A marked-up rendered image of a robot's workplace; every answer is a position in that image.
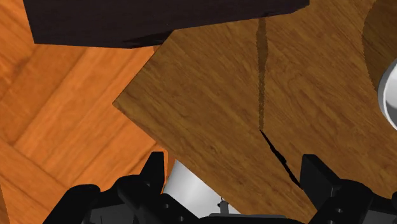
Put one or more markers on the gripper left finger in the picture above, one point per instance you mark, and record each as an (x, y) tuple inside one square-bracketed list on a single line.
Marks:
[(145, 192)]

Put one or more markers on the brown wooden table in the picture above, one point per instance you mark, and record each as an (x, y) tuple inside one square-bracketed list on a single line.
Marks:
[(201, 108)]

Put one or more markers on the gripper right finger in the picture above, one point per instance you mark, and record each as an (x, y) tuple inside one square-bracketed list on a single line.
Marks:
[(335, 195)]

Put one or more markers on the white round bowl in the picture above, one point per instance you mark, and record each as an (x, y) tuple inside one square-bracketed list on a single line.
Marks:
[(389, 96)]

